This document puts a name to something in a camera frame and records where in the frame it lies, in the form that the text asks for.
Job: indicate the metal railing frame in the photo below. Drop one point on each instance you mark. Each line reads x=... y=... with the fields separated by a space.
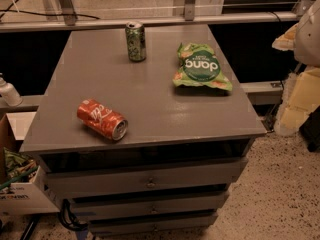
x=38 y=15

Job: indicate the green chip bag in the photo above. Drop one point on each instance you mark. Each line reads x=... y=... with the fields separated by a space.
x=199 y=67

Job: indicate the white plastic bottle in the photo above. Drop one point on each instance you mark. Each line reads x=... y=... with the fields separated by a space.
x=9 y=93

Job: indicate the red coke can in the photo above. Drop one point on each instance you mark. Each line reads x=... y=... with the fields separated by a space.
x=102 y=119

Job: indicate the green soda can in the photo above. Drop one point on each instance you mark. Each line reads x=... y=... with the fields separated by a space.
x=136 y=45

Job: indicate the grey drawer cabinet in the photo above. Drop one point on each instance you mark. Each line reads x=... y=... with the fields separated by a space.
x=182 y=149

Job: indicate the yellow foam block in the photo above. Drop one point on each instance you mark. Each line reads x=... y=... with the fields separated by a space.
x=300 y=98

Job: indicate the white cardboard box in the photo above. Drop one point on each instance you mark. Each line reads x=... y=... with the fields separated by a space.
x=31 y=196

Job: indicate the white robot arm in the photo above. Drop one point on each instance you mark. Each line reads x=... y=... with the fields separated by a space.
x=307 y=38

